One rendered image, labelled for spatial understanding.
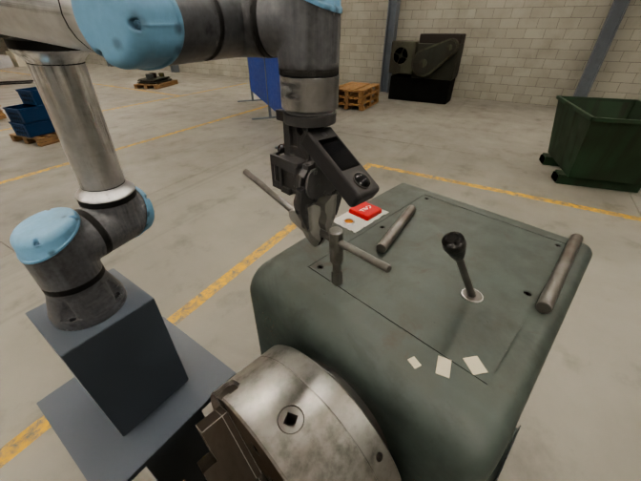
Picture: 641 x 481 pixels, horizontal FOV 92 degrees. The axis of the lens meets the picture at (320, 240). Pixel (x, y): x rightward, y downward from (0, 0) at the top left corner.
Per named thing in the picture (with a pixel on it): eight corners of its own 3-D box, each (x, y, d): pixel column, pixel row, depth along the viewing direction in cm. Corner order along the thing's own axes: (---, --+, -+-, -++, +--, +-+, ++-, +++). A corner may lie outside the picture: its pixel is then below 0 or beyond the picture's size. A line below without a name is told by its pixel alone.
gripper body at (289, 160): (306, 177, 53) (304, 101, 46) (344, 192, 48) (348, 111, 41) (271, 190, 49) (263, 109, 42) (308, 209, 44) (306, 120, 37)
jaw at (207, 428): (266, 446, 50) (232, 383, 49) (280, 457, 46) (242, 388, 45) (202, 509, 43) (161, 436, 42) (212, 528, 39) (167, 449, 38)
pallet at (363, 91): (349, 98, 849) (350, 81, 824) (379, 101, 817) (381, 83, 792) (329, 108, 758) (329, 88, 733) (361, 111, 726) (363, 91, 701)
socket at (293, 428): (274, 437, 40) (273, 428, 38) (283, 411, 42) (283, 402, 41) (298, 447, 39) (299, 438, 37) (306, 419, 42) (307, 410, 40)
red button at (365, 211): (362, 207, 82) (363, 200, 81) (382, 215, 79) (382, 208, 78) (348, 215, 79) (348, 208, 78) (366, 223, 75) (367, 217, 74)
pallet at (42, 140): (79, 124, 629) (61, 81, 585) (107, 128, 604) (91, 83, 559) (12, 140, 538) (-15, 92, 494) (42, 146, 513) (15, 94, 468)
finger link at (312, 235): (298, 234, 55) (296, 186, 50) (321, 248, 52) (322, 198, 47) (284, 241, 53) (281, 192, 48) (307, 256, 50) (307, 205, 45)
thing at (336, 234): (345, 282, 54) (345, 229, 47) (338, 289, 53) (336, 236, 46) (337, 277, 55) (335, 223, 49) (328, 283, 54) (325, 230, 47)
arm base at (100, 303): (40, 310, 72) (16, 279, 66) (108, 275, 82) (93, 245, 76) (69, 342, 65) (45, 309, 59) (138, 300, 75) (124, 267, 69)
